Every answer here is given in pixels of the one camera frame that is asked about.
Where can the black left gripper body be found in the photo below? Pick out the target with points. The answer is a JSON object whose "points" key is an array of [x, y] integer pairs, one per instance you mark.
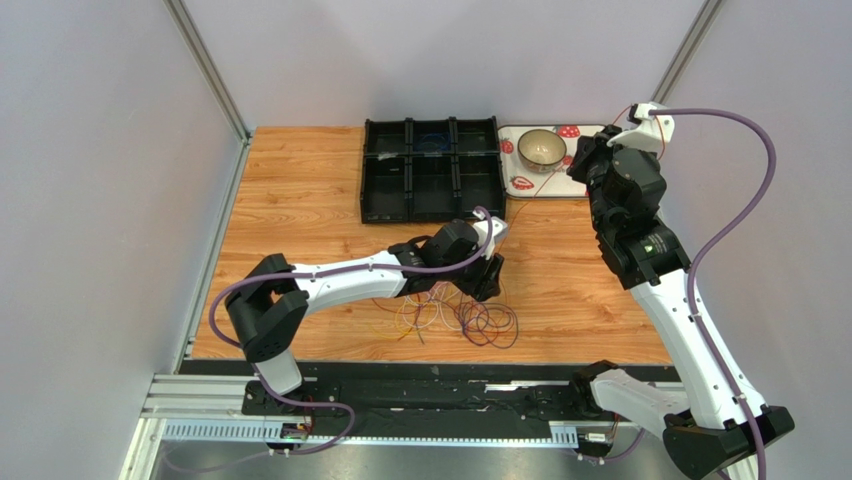
{"points": [[466, 277]]}

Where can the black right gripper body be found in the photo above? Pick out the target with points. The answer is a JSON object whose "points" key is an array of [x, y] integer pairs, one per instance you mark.
{"points": [[582, 160]]}

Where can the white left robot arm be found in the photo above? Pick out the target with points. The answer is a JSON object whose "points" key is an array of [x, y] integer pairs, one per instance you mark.
{"points": [[267, 308]]}

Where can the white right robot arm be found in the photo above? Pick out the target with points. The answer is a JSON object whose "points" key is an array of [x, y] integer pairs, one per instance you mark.
{"points": [[720, 418]]}

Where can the black compartment organizer tray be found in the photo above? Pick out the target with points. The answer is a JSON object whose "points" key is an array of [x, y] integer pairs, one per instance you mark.
{"points": [[430, 171]]}

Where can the strawberry print serving tray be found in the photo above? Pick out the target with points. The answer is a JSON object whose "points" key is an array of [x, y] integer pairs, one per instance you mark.
{"points": [[522, 183]]}

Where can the beige ceramic bowl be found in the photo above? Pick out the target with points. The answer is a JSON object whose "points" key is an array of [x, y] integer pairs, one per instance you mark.
{"points": [[541, 150]]}

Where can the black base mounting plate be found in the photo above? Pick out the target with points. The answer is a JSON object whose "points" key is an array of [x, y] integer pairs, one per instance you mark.
{"points": [[441, 400]]}

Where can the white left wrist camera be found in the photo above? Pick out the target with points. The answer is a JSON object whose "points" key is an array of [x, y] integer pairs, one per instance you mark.
{"points": [[490, 231]]}

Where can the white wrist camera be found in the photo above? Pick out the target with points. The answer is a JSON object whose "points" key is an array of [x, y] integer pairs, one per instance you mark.
{"points": [[652, 130], [490, 231]]}

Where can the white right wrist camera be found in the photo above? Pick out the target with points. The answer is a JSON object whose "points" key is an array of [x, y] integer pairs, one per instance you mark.
{"points": [[652, 130]]}

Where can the right aluminium corner post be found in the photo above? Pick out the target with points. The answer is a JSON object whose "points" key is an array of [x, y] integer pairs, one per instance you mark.
{"points": [[688, 47]]}

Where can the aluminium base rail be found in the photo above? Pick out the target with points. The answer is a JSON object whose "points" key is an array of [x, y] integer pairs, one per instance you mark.
{"points": [[205, 407]]}

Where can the aluminium corner frame post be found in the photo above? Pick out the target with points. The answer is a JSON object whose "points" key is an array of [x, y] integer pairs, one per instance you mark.
{"points": [[192, 36]]}

